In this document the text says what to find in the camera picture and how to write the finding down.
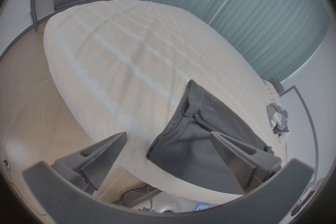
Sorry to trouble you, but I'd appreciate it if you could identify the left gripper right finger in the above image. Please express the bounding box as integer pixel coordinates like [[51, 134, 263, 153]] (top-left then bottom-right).
[[210, 131, 283, 190]]

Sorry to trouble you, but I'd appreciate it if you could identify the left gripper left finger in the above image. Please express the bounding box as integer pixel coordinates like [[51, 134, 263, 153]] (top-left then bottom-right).
[[53, 132, 128, 190]]

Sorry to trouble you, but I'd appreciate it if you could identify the black polo shirt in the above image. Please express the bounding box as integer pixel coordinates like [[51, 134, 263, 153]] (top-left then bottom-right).
[[146, 79, 275, 196]]

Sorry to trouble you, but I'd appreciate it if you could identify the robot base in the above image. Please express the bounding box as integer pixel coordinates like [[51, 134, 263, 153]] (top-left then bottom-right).
[[136, 191, 219, 216]]

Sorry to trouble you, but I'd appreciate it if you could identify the pile of clothes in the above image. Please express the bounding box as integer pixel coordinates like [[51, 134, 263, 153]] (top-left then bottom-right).
[[266, 103, 291, 145]]

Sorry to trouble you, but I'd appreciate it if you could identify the bed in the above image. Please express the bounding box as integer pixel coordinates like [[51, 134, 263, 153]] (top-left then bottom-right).
[[42, 0, 320, 199]]

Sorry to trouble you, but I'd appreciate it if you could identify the white printed pillow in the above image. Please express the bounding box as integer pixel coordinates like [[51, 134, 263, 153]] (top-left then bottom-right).
[[262, 80, 281, 101]]

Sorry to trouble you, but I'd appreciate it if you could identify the grey bedside table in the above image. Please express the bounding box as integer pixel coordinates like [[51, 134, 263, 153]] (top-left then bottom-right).
[[270, 78, 286, 96]]

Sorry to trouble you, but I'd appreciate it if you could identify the black cable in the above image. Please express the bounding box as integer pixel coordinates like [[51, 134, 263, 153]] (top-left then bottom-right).
[[119, 183, 159, 213]]

